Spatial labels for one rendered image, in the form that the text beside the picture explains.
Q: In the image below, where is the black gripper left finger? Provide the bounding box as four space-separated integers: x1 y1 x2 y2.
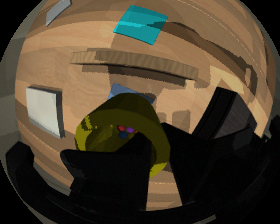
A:
60 132 152 212

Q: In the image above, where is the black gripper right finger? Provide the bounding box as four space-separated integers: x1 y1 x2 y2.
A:
161 121 253 205

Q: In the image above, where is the dark olive cylinder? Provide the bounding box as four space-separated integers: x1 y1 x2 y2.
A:
73 92 171 179

